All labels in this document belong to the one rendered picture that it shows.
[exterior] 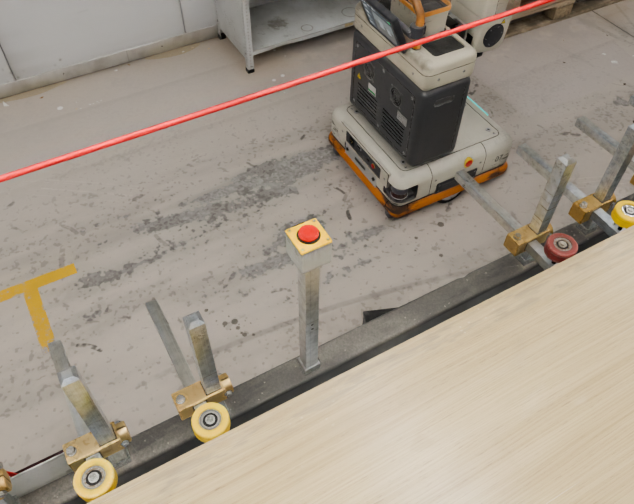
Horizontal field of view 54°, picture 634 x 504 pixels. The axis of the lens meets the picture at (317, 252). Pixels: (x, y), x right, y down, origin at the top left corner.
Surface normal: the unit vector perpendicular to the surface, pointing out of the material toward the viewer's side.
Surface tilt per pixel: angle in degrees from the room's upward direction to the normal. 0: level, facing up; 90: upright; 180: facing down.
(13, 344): 0
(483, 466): 0
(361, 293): 0
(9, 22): 90
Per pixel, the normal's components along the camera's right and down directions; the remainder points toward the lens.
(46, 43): 0.49, 0.68
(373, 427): 0.01, -0.63
